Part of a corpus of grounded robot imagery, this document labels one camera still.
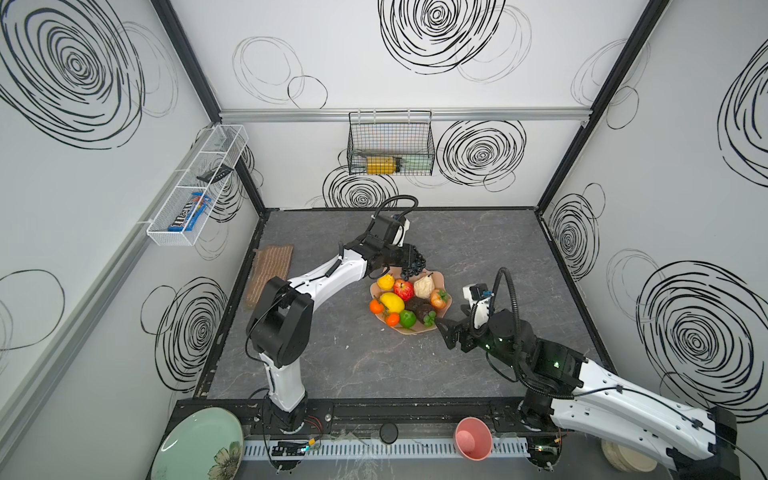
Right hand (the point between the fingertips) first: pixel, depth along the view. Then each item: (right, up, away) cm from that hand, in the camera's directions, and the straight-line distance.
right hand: (447, 314), depth 72 cm
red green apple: (0, +1, +14) cm, 14 cm away
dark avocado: (-8, -2, +17) cm, 19 cm away
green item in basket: (-7, +40, +15) cm, 44 cm away
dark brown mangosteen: (-5, -2, +11) cm, 13 cm away
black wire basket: (-13, +50, +27) cm, 59 cm away
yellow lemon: (-13, 0, +15) cm, 20 cm away
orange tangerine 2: (-13, -5, +12) cm, 18 cm away
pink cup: (+6, -30, -1) cm, 30 cm away
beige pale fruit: (-4, +4, +17) cm, 18 cm away
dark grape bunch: (-6, +10, +15) cm, 19 cm away
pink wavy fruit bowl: (-12, +8, +18) cm, 23 cm away
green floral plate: (-57, -30, -3) cm, 64 cm away
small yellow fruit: (-15, +5, +19) cm, 25 cm away
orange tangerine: (-18, -1, +11) cm, 21 cm away
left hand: (-6, +13, +16) cm, 21 cm away
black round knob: (-14, -23, -9) cm, 29 cm away
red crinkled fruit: (-10, +2, +19) cm, 22 cm away
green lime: (-9, -4, +11) cm, 15 cm away
